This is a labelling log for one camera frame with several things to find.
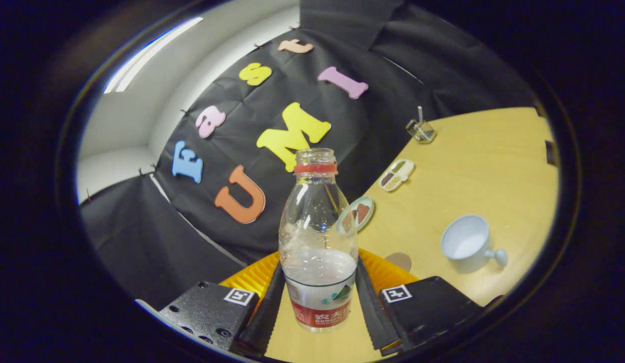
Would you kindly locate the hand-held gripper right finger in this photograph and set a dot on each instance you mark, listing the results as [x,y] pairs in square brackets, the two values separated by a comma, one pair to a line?
[373,317]

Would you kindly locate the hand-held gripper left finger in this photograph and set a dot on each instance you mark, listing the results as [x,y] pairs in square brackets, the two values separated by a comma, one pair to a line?
[264,322]

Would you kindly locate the brown round coaster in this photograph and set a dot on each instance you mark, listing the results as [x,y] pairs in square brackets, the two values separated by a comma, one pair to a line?
[400,261]

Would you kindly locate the long ceiling light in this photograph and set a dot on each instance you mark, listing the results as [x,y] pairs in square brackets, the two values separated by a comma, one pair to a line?
[151,55]

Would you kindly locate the pale green plate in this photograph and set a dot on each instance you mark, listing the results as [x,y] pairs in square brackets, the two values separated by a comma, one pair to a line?
[371,208]

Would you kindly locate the clear plastic juice bottle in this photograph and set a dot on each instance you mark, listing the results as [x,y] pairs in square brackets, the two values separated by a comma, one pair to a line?
[320,302]

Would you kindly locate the metal spoon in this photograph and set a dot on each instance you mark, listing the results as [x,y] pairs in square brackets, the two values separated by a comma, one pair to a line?
[420,113]

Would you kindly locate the brown meat piece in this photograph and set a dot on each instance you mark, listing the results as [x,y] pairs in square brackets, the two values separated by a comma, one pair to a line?
[362,213]
[354,219]

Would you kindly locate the wooden table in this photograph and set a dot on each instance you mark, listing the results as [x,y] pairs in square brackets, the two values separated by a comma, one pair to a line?
[468,166]

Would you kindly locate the black table clamp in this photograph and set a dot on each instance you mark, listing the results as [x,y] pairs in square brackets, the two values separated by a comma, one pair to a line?
[550,153]

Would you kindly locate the black backdrop cloth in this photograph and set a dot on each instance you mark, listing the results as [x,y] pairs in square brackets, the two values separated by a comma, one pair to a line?
[140,237]

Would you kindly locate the white divided dish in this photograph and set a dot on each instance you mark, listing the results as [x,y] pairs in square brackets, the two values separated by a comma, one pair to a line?
[395,175]

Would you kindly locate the white cup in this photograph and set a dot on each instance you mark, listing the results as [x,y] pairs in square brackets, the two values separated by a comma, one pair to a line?
[466,239]

